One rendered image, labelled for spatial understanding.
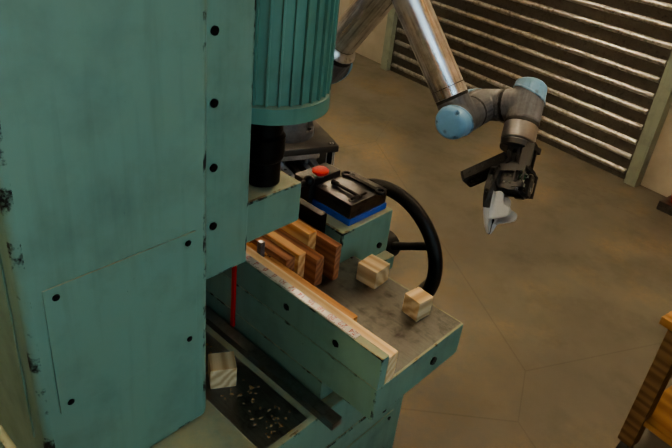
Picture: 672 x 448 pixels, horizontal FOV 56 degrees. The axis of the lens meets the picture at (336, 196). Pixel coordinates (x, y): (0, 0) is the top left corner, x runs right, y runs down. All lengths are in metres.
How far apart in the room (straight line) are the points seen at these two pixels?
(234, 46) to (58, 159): 0.24
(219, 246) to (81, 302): 0.22
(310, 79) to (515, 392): 1.64
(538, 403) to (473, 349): 0.29
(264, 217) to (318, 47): 0.27
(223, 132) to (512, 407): 1.64
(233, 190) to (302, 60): 0.19
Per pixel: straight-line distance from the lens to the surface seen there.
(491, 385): 2.27
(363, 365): 0.88
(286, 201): 0.97
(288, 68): 0.81
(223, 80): 0.75
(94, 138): 0.64
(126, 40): 0.62
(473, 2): 4.41
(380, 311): 1.01
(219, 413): 0.98
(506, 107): 1.49
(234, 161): 0.81
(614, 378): 2.49
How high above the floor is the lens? 1.53
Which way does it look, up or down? 29 degrees down
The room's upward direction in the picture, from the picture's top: 7 degrees clockwise
